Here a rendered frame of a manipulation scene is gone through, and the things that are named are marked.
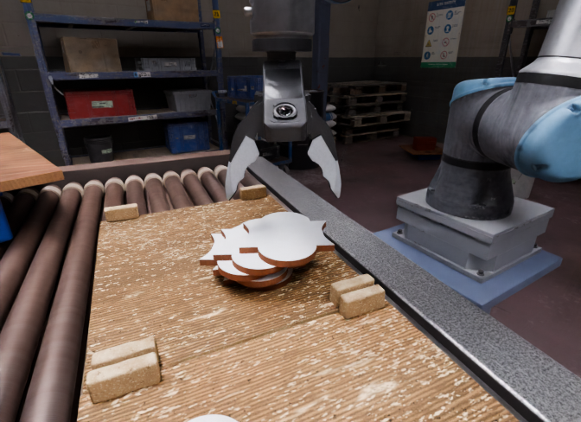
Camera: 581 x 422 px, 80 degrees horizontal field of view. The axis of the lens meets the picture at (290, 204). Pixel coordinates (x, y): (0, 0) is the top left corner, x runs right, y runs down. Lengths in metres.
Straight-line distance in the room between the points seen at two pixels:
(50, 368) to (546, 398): 0.51
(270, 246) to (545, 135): 0.37
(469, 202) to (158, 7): 4.08
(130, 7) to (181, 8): 0.77
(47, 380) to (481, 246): 0.62
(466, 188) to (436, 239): 0.11
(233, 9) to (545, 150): 5.09
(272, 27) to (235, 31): 4.99
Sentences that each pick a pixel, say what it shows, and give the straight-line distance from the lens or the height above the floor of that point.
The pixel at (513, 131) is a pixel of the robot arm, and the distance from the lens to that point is 0.56.
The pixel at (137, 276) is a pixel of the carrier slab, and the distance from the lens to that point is 0.56.
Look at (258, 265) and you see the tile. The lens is 0.44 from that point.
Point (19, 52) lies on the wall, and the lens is 4.96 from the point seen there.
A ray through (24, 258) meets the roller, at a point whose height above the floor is 0.91.
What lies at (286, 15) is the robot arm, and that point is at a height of 1.27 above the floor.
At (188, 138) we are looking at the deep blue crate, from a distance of 4.58.
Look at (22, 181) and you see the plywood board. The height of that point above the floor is 1.03.
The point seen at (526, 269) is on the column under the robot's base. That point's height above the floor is 0.87.
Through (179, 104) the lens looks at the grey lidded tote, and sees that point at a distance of 4.48.
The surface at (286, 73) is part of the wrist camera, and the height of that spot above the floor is 1.21.
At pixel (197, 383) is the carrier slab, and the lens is 0.39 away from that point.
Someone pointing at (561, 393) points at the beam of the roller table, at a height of 0.91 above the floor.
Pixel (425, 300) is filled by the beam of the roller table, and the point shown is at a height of 0.92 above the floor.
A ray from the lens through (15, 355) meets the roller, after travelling 0.53.
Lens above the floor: 1.22
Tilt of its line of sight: 23 degrees down
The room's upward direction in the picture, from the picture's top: straight up
